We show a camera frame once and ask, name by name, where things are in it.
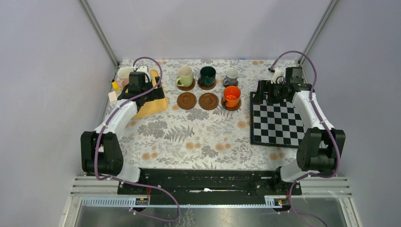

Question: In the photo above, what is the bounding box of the pink white mug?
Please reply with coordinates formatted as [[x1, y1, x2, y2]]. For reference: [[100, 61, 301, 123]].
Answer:
[[117, 67, 134, 88]]

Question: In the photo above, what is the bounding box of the floral tablecloth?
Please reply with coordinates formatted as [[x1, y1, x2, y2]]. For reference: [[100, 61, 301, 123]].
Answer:
[[119, 59, 296, 170]]

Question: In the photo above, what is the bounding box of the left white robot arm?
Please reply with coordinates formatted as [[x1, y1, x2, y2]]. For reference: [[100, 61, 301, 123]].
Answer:
[[80, 69, 165, 194]]

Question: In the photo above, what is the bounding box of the yellow tray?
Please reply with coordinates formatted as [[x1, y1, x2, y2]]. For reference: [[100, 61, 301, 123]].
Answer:
[[132, 69, 168, 119]]

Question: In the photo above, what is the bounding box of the brown wooden coaster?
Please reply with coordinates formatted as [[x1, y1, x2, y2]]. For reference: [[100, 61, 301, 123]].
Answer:
[[177, 79, 195, 91], [177, 92, 197, 110], [199, 93, 219, 110], [197, 79, 217, 90], [221, 98, 242, 111]]

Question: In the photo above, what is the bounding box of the white pink block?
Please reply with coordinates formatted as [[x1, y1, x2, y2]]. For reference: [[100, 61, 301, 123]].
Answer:
[[108, 91, 117, 104]]

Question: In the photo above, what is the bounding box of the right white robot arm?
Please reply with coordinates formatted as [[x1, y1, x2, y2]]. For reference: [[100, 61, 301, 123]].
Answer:
[[252, 67, 346, 195]]

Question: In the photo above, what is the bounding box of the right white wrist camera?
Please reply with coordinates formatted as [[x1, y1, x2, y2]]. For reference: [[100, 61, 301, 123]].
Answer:
[[268, 68, 285, 84]]

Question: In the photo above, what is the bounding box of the dark green mug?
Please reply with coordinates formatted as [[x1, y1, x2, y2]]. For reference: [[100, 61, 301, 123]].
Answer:
[[199, 66, 216, 87]]

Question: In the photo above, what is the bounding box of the black white checkerboard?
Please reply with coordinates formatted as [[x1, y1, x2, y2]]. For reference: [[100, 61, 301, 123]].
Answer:
[[250, 94, 305, 148]]

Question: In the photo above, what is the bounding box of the light green mug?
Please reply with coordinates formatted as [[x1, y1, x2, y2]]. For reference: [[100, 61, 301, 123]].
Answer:
[[176, 66, 193, 87]]

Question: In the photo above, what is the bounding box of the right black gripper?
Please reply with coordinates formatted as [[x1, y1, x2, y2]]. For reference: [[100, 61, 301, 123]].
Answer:
[[251, 80, 288, 105]]

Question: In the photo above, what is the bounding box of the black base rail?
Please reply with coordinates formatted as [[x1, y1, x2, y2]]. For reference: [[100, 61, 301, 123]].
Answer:
[[117, 168, 302, 206]]

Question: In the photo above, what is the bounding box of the orange mug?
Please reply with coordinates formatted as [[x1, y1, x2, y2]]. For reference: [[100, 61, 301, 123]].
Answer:
[[222, 86, 241, 107]]

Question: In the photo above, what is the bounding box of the grey mug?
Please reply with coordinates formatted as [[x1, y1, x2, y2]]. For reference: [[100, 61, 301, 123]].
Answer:
[[223, 69, 239, 87]]

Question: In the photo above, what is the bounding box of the yellow block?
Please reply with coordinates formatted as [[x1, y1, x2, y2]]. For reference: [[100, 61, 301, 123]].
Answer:
[[112, 81, 120, 91]]

